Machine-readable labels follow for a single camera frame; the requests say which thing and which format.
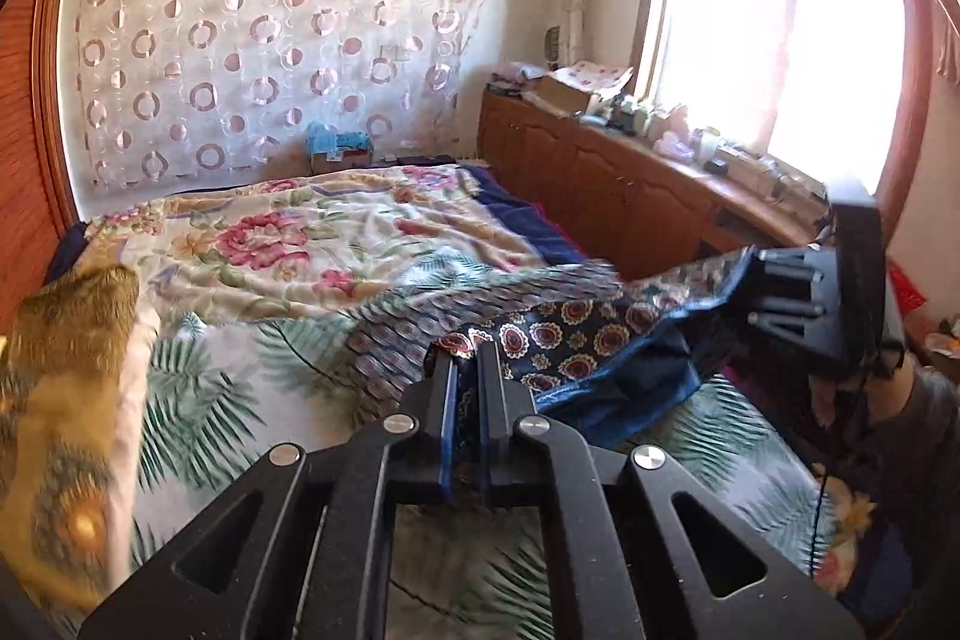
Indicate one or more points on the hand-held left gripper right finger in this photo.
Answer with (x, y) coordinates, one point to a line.
(487, 407)

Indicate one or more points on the long wooden cabinet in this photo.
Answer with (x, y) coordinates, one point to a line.
(600, 190)

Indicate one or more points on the red paper packet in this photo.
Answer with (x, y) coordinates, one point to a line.
(906, 287)

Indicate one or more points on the navy patterned shirt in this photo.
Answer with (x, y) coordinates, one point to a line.
(577, 325)

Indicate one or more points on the wooden slatted wardrobe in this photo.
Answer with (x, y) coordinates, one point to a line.
(34, 108)

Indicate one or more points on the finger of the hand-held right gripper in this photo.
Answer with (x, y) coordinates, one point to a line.
(806, 329)
(814, 269)

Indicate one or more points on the person's right forearm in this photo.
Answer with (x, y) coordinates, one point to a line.
(930, 437)

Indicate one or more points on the gold patterned cloth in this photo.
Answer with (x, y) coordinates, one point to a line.
(60, 400)

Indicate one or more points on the circle-pattern sheer curtain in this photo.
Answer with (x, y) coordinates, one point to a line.
(277, 40)

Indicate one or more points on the dark round fan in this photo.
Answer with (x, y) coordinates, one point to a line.
(553, 45)

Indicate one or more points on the row of small bottles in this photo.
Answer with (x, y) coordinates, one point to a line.
(690, 141)

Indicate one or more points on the person's right hand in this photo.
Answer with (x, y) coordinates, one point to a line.
(906, 379)

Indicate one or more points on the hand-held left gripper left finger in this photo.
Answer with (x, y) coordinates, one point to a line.
(448, 407)

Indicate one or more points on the dark blue blanket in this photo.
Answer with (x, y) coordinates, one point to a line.
(525, 212)

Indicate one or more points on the leaf-print bedsheet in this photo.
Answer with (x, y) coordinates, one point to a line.
(225, 400)

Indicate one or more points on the floral blanket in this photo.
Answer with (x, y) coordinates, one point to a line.
(285, 235)

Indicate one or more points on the blue tissue pack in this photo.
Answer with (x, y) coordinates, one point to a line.
(334, 144)

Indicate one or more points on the stack of papers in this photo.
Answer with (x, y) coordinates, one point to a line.
(514, 81)

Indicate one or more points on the open cardboard box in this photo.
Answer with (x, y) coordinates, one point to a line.
(577, 89)

